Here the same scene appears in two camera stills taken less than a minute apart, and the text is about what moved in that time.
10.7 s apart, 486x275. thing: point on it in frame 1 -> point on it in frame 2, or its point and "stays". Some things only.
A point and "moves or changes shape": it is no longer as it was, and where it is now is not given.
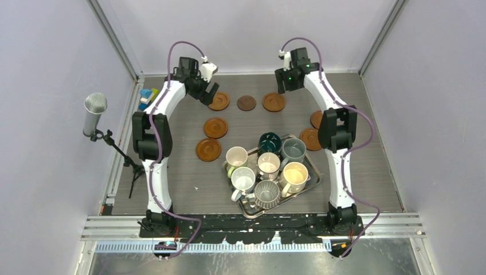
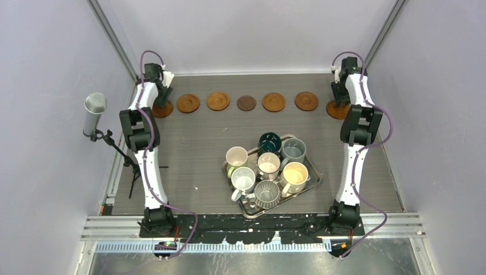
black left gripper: [204, 97] -> [166, 92]
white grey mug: [243, 179] stays
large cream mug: [294, 178] stays
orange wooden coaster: [310, 136] moves or changes shape
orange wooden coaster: [316, 118] -> [306, 101]
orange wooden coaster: [274, 102] stays
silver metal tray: [274, 172] stays
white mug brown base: [268, 165] stays
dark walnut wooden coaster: [246, 103] stays
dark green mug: [269, 142] stays
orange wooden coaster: [208, 149] moves or changes shape
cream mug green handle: [236, 157] stays
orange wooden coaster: [215, 128] -> [188, 103]
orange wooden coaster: [220, 101] stays
